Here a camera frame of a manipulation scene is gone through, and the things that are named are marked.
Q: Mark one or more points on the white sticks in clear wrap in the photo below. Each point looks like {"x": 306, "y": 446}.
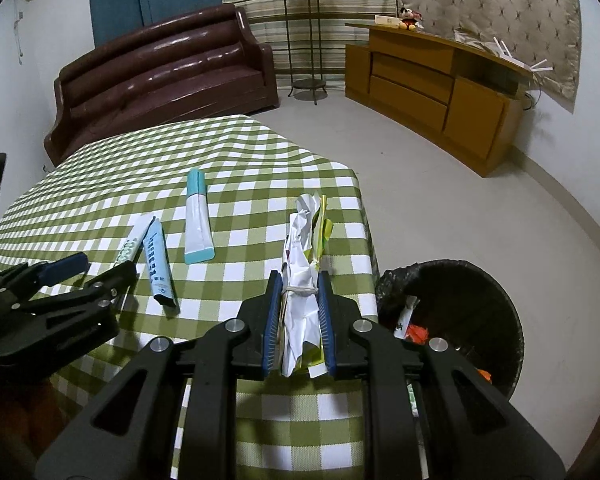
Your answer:
{"x": 505, "y": 52}

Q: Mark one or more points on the white paper wrapper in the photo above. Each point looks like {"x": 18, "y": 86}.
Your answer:
{"x": 300, "y": 260}

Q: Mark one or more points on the plush mouse toy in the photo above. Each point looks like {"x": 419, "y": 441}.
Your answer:
{"x": 408, "y": 19}

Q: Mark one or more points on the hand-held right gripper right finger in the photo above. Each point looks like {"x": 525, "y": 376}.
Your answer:
{"x": 326, "y": 325}

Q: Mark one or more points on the orange plastic wrapper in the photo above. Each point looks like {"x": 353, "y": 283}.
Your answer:
{"x": 417, "y": 333}

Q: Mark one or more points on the black metal plant stand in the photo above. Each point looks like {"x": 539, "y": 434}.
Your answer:
{"x": 307, "y": 85}

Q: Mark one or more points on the blue curtain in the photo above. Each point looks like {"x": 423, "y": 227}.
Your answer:
{"x": 130, "y": 0}

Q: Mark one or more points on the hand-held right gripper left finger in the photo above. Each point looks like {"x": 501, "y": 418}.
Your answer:
{"x": 272, "y": 325}

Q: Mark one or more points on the quilted beige wall cloth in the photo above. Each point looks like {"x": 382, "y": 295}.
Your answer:
{"x": 480, "y": 0}

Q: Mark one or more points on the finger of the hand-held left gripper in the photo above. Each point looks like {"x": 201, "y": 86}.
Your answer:
{"x": 55, "y": 325}
{"x": 62, "y": 266}

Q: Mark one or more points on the wooden cabinet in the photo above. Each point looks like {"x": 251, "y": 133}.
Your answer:
{"x": 410, "y": 90}

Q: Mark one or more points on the small beige box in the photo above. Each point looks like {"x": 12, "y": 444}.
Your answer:
{"x": 386, "y": 20}

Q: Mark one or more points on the black trash bin with liner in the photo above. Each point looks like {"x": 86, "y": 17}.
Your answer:
{"x": 480, "y": 300}

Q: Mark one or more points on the white green rolled tube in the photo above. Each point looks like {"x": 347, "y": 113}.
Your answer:
{"x": 130, "y": 245}

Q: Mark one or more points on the blue tube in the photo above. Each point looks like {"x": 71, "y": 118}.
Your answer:
{"x": 157, "y": 265}

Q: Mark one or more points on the dark brown leather sofa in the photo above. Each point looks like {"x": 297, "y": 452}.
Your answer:
{"x": 155, "y": 75}

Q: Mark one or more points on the teal and white tube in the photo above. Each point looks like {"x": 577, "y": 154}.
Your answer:
{"x": 197, "y": 220}

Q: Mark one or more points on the white green pack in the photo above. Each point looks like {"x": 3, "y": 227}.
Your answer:
{"x": 405, "y": 317}

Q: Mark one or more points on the green checked tablecloth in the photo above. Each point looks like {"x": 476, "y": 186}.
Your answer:
{"x": 130, "y": 175}

